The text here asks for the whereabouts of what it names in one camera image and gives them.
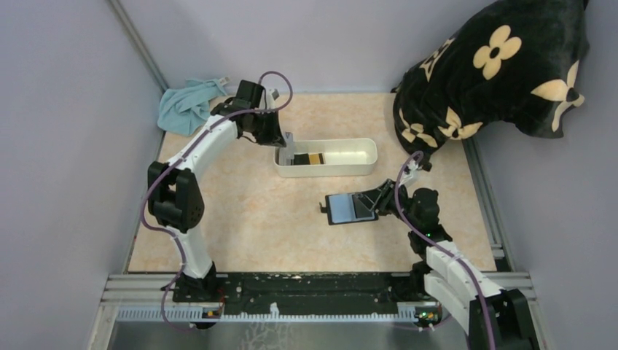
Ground white patterned credit card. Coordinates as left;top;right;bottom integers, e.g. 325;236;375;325
280;132;296;166

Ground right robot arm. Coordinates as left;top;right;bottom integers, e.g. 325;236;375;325
352;179;540;349

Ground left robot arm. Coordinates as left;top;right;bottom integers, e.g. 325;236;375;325
143;80;289;292

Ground white plastic tray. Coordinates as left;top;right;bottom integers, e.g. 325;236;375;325
273;138;378;178

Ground teal cloth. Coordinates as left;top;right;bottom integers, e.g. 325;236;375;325
157;77;230;136

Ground black floral blanket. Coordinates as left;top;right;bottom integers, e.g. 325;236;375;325
392;1;590;171

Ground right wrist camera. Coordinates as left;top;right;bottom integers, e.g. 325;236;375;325
400;160;421;185

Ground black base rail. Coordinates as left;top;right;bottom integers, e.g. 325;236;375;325
171;271;460;317

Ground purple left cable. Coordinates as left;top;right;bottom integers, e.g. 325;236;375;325
138;71;294;333

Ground aluminium frame rail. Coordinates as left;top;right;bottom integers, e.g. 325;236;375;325
98;273;537;324

